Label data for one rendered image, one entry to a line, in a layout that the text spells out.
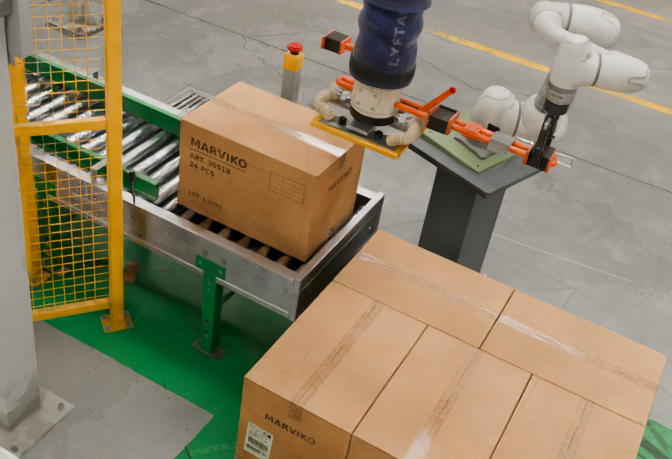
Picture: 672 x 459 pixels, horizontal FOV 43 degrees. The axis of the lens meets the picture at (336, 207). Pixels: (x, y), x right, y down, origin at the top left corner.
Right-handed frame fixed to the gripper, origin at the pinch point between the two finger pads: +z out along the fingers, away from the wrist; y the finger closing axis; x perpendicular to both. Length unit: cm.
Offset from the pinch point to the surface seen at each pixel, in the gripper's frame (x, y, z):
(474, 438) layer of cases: 17, 59, 70
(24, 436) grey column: -127, 108, 123
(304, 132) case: -88, -4, 29
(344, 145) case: -71, -6, 29
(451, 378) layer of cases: 1, 40, 70
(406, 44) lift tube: -51, 6, -24
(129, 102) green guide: -187, -21, 62
